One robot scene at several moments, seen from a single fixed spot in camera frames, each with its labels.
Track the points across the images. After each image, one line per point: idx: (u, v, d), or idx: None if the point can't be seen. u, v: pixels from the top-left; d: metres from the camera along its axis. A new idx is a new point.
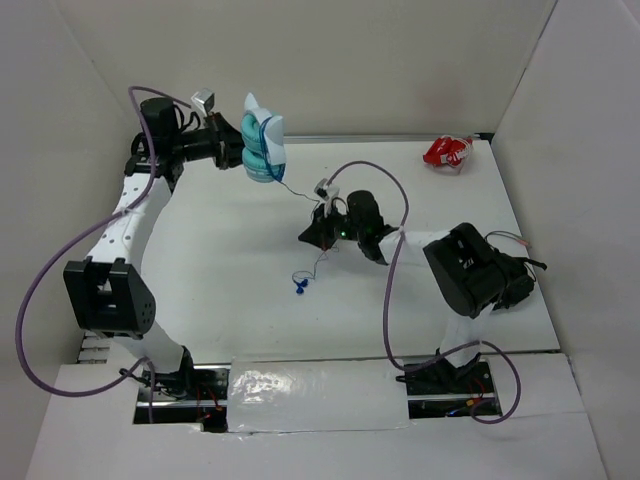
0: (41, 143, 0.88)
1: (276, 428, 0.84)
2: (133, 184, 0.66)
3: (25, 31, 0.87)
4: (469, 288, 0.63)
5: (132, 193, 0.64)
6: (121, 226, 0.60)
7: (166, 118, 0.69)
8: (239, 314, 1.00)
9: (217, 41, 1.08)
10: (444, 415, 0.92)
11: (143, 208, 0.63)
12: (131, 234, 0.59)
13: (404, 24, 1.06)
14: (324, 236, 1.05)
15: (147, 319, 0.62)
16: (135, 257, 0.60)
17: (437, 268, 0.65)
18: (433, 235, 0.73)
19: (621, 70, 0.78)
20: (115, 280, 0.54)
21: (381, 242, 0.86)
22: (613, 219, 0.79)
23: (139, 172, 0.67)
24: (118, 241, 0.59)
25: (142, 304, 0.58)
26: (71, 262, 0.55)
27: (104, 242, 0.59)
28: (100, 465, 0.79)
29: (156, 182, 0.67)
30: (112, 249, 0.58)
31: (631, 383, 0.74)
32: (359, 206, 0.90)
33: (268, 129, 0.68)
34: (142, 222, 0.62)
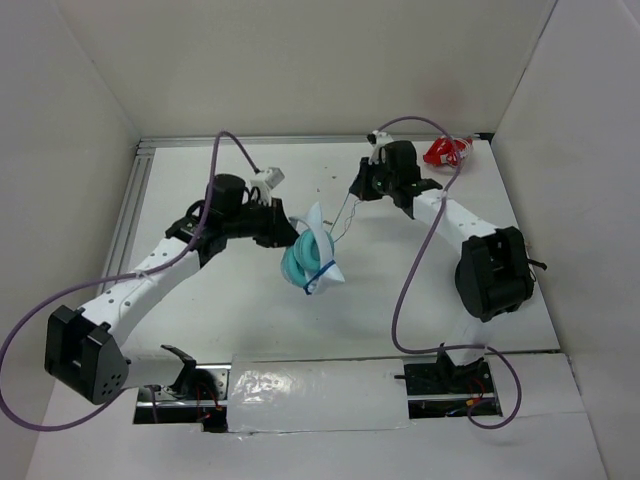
0: (42, 149, 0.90)
1: (276, 428, 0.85)
2: (163, 249, 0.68)
3: (29, 39, 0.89)
4: (488, 293, 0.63)
5: (159, 258, 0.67)
6: (127, 288, 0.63)
7: (229, 197, 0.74)
8: (240, 315, 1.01)
9: (217, 45, 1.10)
10: (444, 415, 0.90)
11: (158, 278, 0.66)
12: (130, 301, 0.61)
13: (403, 25, 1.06)
14: (364, 187, 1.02)
15: (110, 391, 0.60)
16: (124, 325, 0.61)
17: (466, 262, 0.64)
18: (477, 225, 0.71)
19: (620, 68, 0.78)
20: (90, 344, 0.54)
21: (416, 198, 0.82)
22: (612, 218, 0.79)
23: (178, 236, 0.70)
24: (116, 304, 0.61)
25: (106, 375, 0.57)
26: (62, 310, 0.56)
27: (104, 298, 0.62)
28: (104, 464, 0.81)
29: (188, 254, 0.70)
30: (106, 310, 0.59)
31: (631, 384, 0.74)
32: (396, 150, 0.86)
33: (325, 273, 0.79)
34: (150, 290, 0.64)
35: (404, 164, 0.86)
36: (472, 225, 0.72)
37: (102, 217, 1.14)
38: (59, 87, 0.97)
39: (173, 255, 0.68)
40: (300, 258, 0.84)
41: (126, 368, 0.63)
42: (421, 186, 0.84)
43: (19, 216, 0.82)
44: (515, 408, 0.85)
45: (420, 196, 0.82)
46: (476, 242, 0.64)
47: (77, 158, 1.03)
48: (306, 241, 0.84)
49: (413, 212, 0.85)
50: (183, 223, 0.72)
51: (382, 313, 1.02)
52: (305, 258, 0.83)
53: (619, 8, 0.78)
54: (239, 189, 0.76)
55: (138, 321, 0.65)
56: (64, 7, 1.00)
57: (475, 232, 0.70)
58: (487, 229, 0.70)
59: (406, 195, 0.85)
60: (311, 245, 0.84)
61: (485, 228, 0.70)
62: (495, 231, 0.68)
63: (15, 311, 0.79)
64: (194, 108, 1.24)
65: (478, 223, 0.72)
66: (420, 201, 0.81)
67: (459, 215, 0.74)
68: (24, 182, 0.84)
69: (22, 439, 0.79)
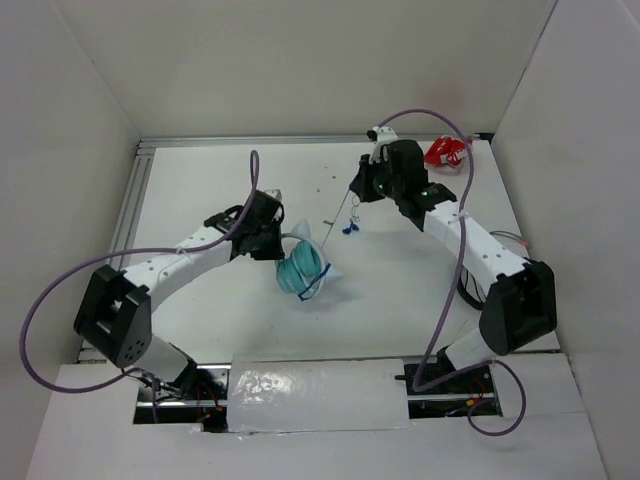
0: (41, 148, 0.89)
1: (276, 428, 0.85)
2: (201, 234, 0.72)
3: (28, 38, 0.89)
4: (514, 337, 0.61)
5: (197, 240, 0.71)
6: (167, 261, 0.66)
7: (267, 209, 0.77)
8: (241, 315, 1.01)
9: (217, 45, 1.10)
10: (444, 415, 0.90)
11: (195, 257, 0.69)
12: (168, 273, 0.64)
13: (403, 24, 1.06)
14: (366, 187, 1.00)
15: (129, 355, 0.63)
16: (158, 294, 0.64)
17: (494, 303, 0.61)
18: (502, 257, 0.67)
19: (621, 68, 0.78)
20: (126, 303, 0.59)
21: (428, 214, 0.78)
22: (613, 218, 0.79)
23: (215, 227, 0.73)
24: (155, 272, 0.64)
25: (131, 340, 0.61)
26: (105, 268, 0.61)
27: (144, 265, 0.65)
28: (103, 465, 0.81)
29: (223, 243, 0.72)
30: (146, 275, 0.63)
31: (632, 384, 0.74)
32: (401, 153, 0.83)
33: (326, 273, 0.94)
34: (186, 267, 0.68)
35: (410, 169, 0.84)
36: (496, 257, 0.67)
37: (102, 217, 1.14)
38: (58, 86, 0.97)
39: (211, 240, 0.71)
40: (301, 264, 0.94)
41: (148, 338, 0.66)
42: (431, 195, 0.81)
43: (19, 216, 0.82)
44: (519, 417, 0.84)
45: (433, 212, 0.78)
46: (505, 284, 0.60)
47: (77, 157, 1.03)
48: (305, 248, 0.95)
49: (424, 225, 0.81)
50: (221, 217, 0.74)
51: (382, 313, 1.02)
52: (306, 264, 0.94)
53: (619, 8, 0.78)
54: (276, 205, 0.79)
55: (169, 294, 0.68)
56: (63, 7, 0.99)
57: (502, 267, 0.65)
58: (514, 263, 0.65)
59: (413, 203, 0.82)
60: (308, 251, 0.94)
61: (512, 262, 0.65)
62: (523, 265, 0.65)
63: (16, 311, 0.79)
64: (194, 108, 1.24)
65: (503, 254, 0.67)
66: (434, 218, 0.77)
67: (483, 243, 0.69)
68: (25, 182, 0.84)
69: (21, 438, 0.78)
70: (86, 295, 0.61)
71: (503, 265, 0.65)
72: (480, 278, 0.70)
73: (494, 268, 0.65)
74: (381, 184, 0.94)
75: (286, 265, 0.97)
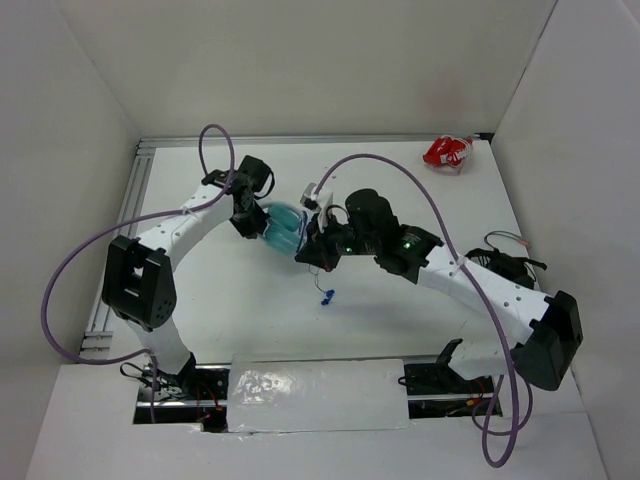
0: (40, 148, 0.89)
1: (276, 427, 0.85)
2: (202, 194, 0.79)
3: (29, 38, 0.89)
4: (561, 373, 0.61)
5: (200, 199, 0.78)
6: (176, 223, 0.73)
7: (264, 168, 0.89)
8: (241, 314, 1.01)
9: (217, 45, 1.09)
10: (444, 415, 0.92)
11: (201, 216, 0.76)
12: (180, 232, 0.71)
13: (403, 25, 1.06)
14: (325, 255, 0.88)
15: (161, 318, 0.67)
16: (175, 253, 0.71)
17: (535, 353, 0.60)
18: (524, 299, 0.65)
19: (620, 68, 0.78)
20: (150, 264, 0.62)
21: (425, 269, 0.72)
22: (613, 219, 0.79)
23: (213, 184, 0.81)
24: (167, 235, 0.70)
25: (162, 298, 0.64)
26: (120, 238, 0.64)
27: (156, 229, 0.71)
28: (102, 464, 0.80)
29: (223, 198, 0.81)
30: (160, 239, 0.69)
31: (631, 385, 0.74)
32: (368, 212, 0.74)
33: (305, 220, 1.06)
34: (195, 224, 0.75)
35: (382, 222, 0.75)
36: (518, 301, 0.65)
37: (102, 216, 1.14)
38: (58, 86, 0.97)
39: (212, 196, 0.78)
40: (285, 224, 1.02)
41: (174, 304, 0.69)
42: (415, 244, 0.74)
43: (19, 216, 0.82)
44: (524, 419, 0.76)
45: (428, 265, 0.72)
46: (546, 333, 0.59)
47: (76, 158, 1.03)
48: (279, 211, 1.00)
49: (419, 279, 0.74)
50: (217, 175, 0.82)
51: (382, 313, 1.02)
52: (289, 221, 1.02)
53: (619, 8, 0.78)
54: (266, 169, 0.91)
55: (184, 254, 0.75)
56: (64, 8, 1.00)
57: (532, 310, 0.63)
58: (537, 304, 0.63)
59: (399, 258, 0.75)
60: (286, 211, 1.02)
61: (535, 303, 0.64)
62: (546, 300, 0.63)
63: (15, 311, 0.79)
64: (194, 108, 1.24)
65: (523, 296, 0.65)
66: (433, 272, 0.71)
67: (497, 288, 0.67)
68: (24, 182, 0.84)
69: (21, 439, 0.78)
70: (107, 266, 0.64)
71: (529, 309, 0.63)
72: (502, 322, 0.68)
73: (524, 318, 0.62)
74: (348, 245, 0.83)
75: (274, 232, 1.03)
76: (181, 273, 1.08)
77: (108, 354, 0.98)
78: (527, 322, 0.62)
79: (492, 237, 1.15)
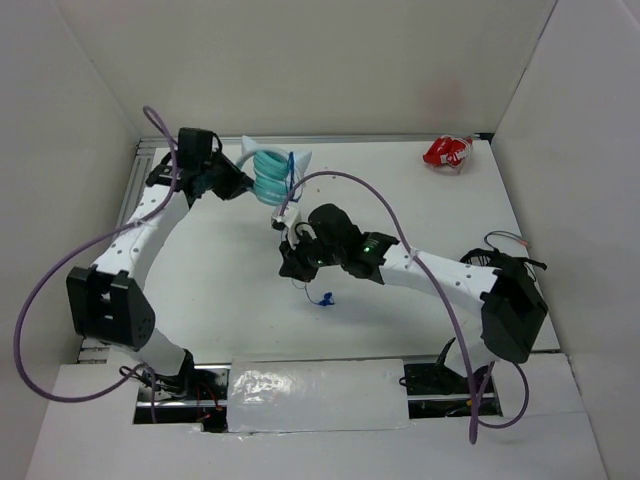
0: (40, 147, 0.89)
1: (276, 428, 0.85)
2: (151, 196, 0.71)
3: (29, 38, 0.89)
4: (526, 343, 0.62)
5: (149, 205, 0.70)
6: (131, 238, 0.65)
7: (203, 139, 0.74)
8: (241, 314, 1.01)
9: (217, 45, 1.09)
10: (444, 415, 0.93)
11: (155, 223, 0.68)
12: (138, 247, 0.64)
13: (403, 24, 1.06)
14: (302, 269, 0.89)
15: (141, 336, 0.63)
16: (139, 271, 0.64)
17: (494, 325, 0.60)
18: (476, 277, 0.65)
19: (620, 68, 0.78)
20: (116, 290, 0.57)
21: (384, 268, 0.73)
22: (613, 219, 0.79)
23: (158, 183, 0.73)
24: (125, 253, 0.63)
25: (140, 316, 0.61)
26: (77, 270, 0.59)
27: (111, 251, 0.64)
28: (102, 464, 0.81)
29: (173, 196, 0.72)
30: (119, 260, 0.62)
31: (630, 384, 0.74)
32: (328, 224, 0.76)
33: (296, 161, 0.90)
34: (153, 234, 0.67)
35: (340, 228, 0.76)
36: (469, 279, 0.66)
37: (102, 217, 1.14)
38: (58, 87, 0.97)
39: (162, 198, 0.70)
40: (269, 170, 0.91)
41: (152, 320, 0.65)
42: (374, 248, 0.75)
43: (19, 216, 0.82)
44: (521, 411, 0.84)
45: (386, 264, 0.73)
46: (496, 303, 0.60)
47: (76, 158, 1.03)
48: (261, 158, 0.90)
49: (384, 279, 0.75)
50: (161, 170, 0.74)
51: (382, 313, 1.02)
52: (272, 166, 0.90)
53: (619, 8, 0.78)
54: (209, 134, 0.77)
55: (150, 265, 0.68)
56: (64, 8, 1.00)
57: (482, 285, 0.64)
58: (486, 277, 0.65)
59: (363, 262, 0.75)
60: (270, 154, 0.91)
61: (485, 277, 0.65)
62: (494, 272, 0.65)
63: (15, 312, 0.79)
64: (194, 108, 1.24)
65: (472, 273, 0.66)
66: (390, 269, 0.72)
67: (449, 271, 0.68)
68: (24, 182, 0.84)
69: (21, 438, 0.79)
70: (72, 300, 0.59)
71: (479, 284, 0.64)
72: (463, 305, 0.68)
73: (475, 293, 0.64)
74: (319, 258, 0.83)
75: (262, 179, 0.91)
76: (180, 274, 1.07)
77: (108, 354, 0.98)
78: (478, 296, 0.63)
79: (492, 237, 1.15)
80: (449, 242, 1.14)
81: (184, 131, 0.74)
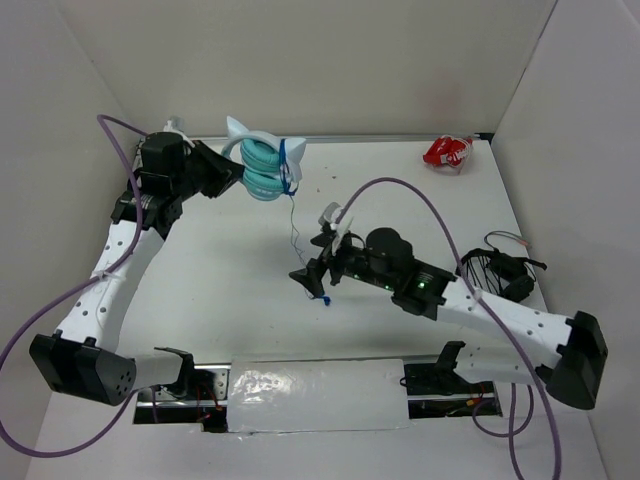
0: (40, 147, 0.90)
1: (276, 428, 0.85)
2: (117, 237, 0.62)
3: (29, 37, 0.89)
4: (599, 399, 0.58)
5: (115, 249, 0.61)
6: (97, 294, 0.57)
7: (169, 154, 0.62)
8: (241, 315, 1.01)
9: (217, 45, 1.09)
10: (444, 414, 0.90)
11: (124, 273, 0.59)
12: (105, 306, 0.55)
13: (403, 24, 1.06)
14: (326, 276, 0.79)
15: (125, 389, 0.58)
16: (110, 332, 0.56)
17: (571, 383, 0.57)
18: (547, 327, 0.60)
19: (620, 68, 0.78)
20: (85, 360, 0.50)
21: (444, 307, 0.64)
22: (613, 219, 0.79)
23: (125, 219, 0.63)
24: (91, 315, 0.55)
25: (115, 379, 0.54)
26: (41, 339, 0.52)
27: (76, 313, 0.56)
28: (103, 465, 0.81)
29: (143, 235, 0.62)
30: (84, 325, 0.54)
31: (631, 385, 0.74)
32: (391, 257, 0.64)
33: (288, 152, 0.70)
34: (122, 286, 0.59)
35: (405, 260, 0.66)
36: (541, 329, 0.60)
37: (102, 217, 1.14)
38: (58, 87, 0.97)
39: (129, 241, 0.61)
40: (257, 163, 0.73)
41: (133, 367, 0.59)
42: (431, 285, 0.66)
43: (19, 216, 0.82)
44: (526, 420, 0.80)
45: (446, 304, 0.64)
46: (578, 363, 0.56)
47: (76, 158, 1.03)
48: (248, 148, 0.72)
49: (437, 316, 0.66)
50: (127, 202, 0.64)
51: (382, 313, 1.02)
52: (260, 159, 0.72)
53: (619, 8, 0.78)
54: (177, 143, 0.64)
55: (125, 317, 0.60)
56: (64, 8, 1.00)
57: (558, 338, 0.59)
58: (561, 329, 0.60)
59: (416, 299, 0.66)
60: (256, 143, 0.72)
61: (559, 328, 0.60)
62: (567, 322, 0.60)
63: (15, 312, 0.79)
64: (194, 108, 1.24)
65: (544, 321, 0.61)
66: (450, 309, 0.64)
67: (517, 317, 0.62)
68: (25, 182, 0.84)
69: (21, 438, 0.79)
70: (44, 368, 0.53)
71: (554, 336, 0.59)
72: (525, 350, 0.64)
73: (551, 347, 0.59)
74: (356, 272, 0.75)
75: (249, 175, 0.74)
76: (180, 274, 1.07)
77: None
78: (554, 350, 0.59)
79: (492, 237, 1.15)
80: (449, 242, 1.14)
81: (145, 148, 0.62)
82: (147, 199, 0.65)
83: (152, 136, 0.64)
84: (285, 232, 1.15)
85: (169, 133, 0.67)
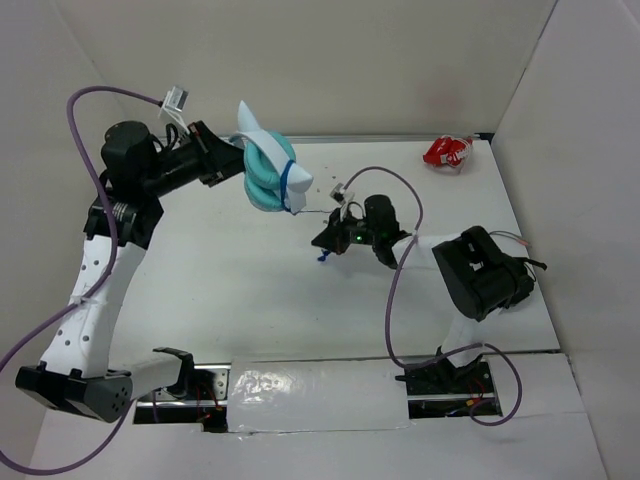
0: (41, 148, 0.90)
1: (276, 428, 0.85)
2: (93, 256, 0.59)
3: (30, 39, 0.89)
4: (476, 289, 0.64)
5: (93, 270, 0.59)
6: (79, 322, 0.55)
7: (132, 157, 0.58)
8: (241, 314, 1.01)
9: (217, 46, 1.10)
10: (444, 415, 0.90)
11: (103, 295, 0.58)
12: (88, 336, 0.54)
13: (403, 25, 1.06)
14: (339, 241, 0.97)
15: (122, 403, 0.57)
16: (96, 357, 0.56)
17: (445, 268, 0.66)
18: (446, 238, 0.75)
19: (620, 68, 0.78)
20: (74, 392, 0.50)
21: (393, 247, 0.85)
22: (612, 218, 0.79)
23: (99, 234, 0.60)
24: (74, 346, 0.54)
25: (108, 402, 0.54)
26: (26, 373, 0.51)
27: (59, 342, 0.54)
28: (104, 465, 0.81)
29: (119, 251, 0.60)
30: (68, 357, 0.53)
31: (631, 386, 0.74)
32: (376, 210, 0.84)
33: (289, 181, 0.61)
34: (104, 310, 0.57)
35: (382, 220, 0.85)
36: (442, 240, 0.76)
37: None
38: (59, 89, 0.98)
39: (106, 261, 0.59)
40: (255, 178, 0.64)
41: (129, 378, 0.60)
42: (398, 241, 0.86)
43: (19, 217, 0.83)
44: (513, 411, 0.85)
45: (395, 245, 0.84)
46: (445, 247, 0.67)
47: (76, 159, 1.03)
48: (250, 157, 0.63)
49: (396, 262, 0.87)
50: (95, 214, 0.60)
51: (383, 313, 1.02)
52: (259, 175, 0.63)
53: (620, 9, 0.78)
54: (140, 141, 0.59)
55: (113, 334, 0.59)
56: (64, 10, 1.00)
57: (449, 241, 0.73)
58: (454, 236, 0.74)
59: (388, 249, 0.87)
60: (262, 156, 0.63)
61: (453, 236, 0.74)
62: (461, 234, 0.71)
63: (16, 312, 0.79)
64: (194, 108, 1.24)
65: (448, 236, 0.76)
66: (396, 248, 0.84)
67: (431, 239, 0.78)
68: (25, 182, 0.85)
69: (21, 438, 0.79)
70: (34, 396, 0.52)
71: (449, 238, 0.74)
72: None
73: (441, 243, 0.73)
74: (359, 236, 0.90)
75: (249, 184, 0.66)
76: (179, 274, 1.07)
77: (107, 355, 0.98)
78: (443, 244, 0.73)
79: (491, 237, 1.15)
80: None
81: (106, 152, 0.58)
82: (121, 206, 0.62)
83: (113, 134, 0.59)
84: (285, 232, 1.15)
85: (136, 123, 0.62)
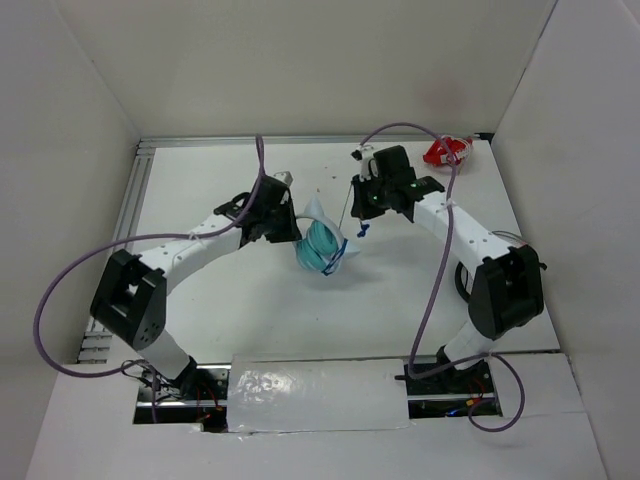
0: (40, 146, 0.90)
1: (276, 428, 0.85)
2: (212, 222, 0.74)
3: (29, 37, 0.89)
4: (500, 316, 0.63)
5: (207, 227, 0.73)
6: (181, 246, 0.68)
7: (271, 193, 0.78)
8: (241, 314, 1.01)
9: (217, 44, 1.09)
10: (444, 415, 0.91)
11: (207, 243, 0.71)
12: (182, 256, 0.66)
13: (404, 23, 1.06)
14: (361, 206, 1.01)
15: (140, 342, 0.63)
16: (171, 278, 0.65)
17: (480, 285, 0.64)
18: (489, 241, 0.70)
19: (621, 67, 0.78)
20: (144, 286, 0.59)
21: (418, 203, 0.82)
22: (613, 218, 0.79)
23: (224, 215, 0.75)
24: (170, 256, 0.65)
25: (147, 323, 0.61)
26: (121, 252, 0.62)
27: (158, 249, 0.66)
28: (103, 464, 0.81)
29: (232, 230, 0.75)
30: (161, 258, 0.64)
31: (631, 385, 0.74)
32: (386, 159, 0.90)
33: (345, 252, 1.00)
34: (199, 252, 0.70)
35: (396, 167, 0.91)
36: (482, 242, 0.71)
37: (101, 216, 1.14)
38: (58, 87, 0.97)
39: (221, 227, 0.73)
40: (317, 245, 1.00)
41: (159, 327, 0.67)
42: (418, 185, 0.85)
43: (18, 216, 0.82)
44: (517, 415, 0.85)
45: (422, 202, 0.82)
46: (491, 268, 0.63)
47: (77, 158, 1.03)
48: (319, 231, 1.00)
49: (414, 215, 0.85)
50: (230, 206, 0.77)
51: (383, 314, 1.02)
52: (322, 244, 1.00)
53: (621, 8, 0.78)
54: (281, 189, 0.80)
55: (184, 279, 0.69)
56: (64, 9, 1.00)
57: (487, 251, 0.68)
58: (499, 246, 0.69)
59: (402, 194, 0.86)
60: (323, 232, 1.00)
61: (498, 246, 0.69)
62: (508, 249, 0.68)
63: (16, 312, 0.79)
64: (194, 107, 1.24)
65: (489, 239, 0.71)
66: (423, 207, 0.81)
67: (469, 230, 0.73)
68: (23, 181, 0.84)
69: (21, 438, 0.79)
70: (104, 276, 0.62)
71: (488, 249, 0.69)
72: (465, 259, 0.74)
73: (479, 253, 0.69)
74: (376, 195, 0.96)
75: (304, 245, 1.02)
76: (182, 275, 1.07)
77: (108, 355, 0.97)
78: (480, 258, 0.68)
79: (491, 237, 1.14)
80: None
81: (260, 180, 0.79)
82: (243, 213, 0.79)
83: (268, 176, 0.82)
84: None
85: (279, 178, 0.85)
